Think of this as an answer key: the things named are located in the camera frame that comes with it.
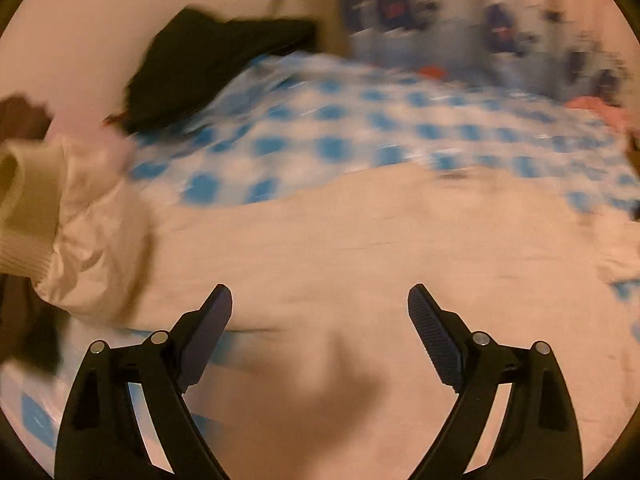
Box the pink clothes at right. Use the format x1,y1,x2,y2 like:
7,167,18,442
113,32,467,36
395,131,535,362
565,96,634,134

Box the blue checkered bagged quilt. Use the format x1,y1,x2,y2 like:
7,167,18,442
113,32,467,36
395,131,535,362
0,52,640,461

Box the black garment by wall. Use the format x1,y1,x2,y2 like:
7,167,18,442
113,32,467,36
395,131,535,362
104,6,319,134

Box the white quilted jacket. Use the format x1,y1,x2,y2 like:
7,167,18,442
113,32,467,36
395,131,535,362
0,134,640,480

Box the whale pattern curtain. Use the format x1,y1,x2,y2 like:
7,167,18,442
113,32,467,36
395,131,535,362
337,0,638,107

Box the pink and brown garment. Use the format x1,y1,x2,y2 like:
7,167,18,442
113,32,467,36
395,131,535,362
1,93,134,171

